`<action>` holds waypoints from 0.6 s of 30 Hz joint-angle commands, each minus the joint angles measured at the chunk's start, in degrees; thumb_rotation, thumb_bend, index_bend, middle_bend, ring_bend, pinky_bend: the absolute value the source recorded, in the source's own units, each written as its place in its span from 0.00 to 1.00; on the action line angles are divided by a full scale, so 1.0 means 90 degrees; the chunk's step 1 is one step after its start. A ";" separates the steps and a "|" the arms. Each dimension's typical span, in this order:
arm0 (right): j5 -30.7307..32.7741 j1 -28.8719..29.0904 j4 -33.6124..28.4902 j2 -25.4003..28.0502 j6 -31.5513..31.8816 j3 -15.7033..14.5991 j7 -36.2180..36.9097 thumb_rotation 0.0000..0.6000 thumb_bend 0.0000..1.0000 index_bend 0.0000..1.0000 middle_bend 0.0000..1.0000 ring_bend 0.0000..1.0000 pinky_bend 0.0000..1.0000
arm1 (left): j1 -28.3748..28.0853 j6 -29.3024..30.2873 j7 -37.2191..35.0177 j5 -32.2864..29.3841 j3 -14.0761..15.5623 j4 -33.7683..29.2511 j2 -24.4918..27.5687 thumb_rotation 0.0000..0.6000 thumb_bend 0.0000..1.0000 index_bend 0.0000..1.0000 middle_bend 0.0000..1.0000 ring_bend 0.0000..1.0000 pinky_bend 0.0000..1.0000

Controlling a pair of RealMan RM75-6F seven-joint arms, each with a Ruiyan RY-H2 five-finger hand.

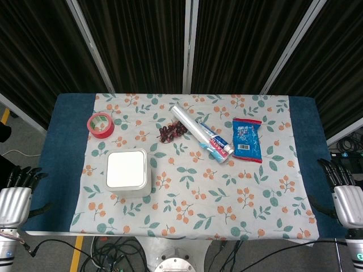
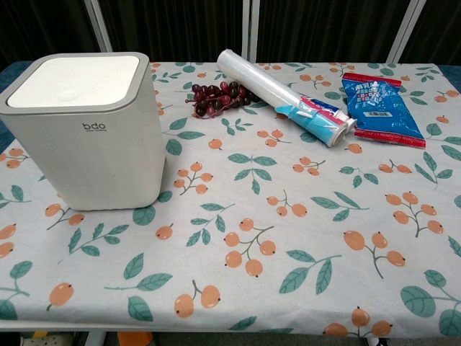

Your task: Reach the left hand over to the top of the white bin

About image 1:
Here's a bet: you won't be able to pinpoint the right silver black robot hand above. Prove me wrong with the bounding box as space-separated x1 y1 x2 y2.
308 158 363 229

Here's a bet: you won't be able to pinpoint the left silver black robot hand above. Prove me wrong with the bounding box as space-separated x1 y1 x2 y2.
0 166 53 227

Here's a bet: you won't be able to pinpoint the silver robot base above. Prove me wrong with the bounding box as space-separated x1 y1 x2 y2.
136 237 221 272

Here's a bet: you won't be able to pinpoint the floral tablecloth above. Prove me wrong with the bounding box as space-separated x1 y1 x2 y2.
69 93 320 241

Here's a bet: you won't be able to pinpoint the blue table cover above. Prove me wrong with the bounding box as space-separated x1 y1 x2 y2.
21 93 347 235

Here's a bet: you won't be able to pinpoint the red tape roll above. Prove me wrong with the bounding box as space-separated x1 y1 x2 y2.
86 112 115 140

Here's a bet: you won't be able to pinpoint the blue snack packet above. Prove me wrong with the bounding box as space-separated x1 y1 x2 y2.
231 117 263 164

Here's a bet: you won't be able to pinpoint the white square lidded box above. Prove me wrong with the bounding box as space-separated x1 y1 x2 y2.
105 148 153 198

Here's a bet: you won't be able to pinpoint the clear plastic wrap roll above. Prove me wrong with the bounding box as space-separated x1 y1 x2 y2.
170 105 235 165

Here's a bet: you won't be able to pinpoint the dark red grape bunch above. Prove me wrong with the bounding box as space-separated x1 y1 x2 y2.
156 120 189 143

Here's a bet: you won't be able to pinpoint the black folding screen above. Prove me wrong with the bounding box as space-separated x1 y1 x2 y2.
0 0 363 142

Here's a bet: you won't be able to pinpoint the black floor cables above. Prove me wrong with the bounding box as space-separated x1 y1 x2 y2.
24 237 159 272

